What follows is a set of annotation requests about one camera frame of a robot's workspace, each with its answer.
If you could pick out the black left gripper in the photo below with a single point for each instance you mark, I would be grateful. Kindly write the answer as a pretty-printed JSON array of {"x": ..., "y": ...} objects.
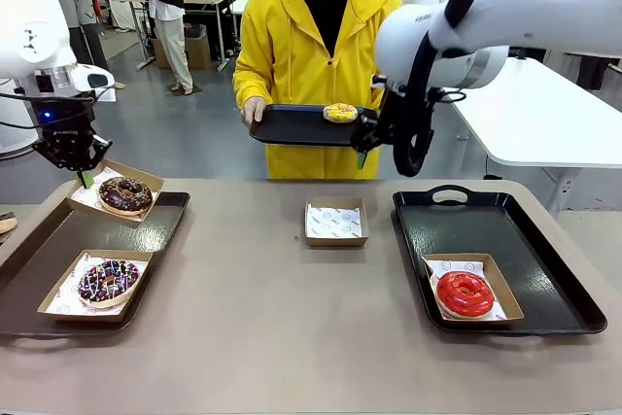
[{"x": 65, "y": 128}]

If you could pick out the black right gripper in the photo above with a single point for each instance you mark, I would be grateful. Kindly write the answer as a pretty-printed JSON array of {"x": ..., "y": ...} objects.
[{"x": 391, "y": 114}]

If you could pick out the yellow sprinkled donut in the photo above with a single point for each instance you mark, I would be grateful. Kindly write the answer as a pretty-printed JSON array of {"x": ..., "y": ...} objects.
[{"x": 335, "y": 116}]

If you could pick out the white printed paper liner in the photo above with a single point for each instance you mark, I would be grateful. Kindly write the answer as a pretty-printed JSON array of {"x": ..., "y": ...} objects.
[
  {"x": 461, "y": 265},
  {"x": 68, "y": 298},
  {"x": 109, "y": 172},
  {"x": 335, "y": 223}
]

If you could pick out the chocolate donut with light speckles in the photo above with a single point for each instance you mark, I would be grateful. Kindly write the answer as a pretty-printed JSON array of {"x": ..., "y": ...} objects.
[{"x": 112, "y": 194}]

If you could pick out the brown cardboard food box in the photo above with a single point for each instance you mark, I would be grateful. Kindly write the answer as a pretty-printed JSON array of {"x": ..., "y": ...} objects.
[
  {"x": 505, "y": 288},
  {"x": 78, "y": 316},
  {"x": 335, "y": 243},
  {"x": 97, "y": 211}
]

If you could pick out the plain black serving tray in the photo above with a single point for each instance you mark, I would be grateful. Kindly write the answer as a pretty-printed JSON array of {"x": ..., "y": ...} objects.
[{"x": 291, "y": 126}]

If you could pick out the chocolate donut with rainbow sprinkles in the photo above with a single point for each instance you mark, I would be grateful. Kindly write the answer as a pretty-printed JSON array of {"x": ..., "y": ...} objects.
[{"x": 92, "y": 284}]

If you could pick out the red glazed donut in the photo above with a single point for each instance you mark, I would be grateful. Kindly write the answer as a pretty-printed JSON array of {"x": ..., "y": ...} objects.
[{"x": 447, "y": 293}]

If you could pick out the person's right forearm yellow sleeve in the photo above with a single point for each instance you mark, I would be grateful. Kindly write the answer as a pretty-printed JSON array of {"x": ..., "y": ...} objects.
[{"x": 245, "y": 89}]

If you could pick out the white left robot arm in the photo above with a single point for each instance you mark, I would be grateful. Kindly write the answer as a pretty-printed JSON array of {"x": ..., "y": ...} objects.
[{"x": 29, "y": 11}]

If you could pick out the dark brown serving tray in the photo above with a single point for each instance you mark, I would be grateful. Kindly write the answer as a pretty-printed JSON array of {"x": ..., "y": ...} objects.
[{"x": 160, "y": 240}]

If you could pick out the person's right hand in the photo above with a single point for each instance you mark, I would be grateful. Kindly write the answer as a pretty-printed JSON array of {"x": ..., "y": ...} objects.
[{"x": 252, "y": 111}]

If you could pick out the person in yellow hoodie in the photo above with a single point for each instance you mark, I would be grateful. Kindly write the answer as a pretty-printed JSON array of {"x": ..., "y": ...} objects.
[{"x": 291, "y": 45}]

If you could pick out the mannequin with black jacket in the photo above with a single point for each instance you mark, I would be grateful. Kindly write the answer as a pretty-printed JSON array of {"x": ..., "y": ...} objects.
[{"x": 170, "y": 41}]

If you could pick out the brown cardboard carton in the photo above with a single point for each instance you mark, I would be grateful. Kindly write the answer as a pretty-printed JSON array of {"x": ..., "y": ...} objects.
[{"x": 196, "y": 53}]

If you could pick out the large white table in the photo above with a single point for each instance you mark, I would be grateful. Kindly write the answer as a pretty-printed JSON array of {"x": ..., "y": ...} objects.
[{"x": 534, "y": 114}]

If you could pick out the white standing desk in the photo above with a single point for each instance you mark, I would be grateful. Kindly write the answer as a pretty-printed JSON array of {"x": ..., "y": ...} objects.
[{"x": 238, "y": 4}]

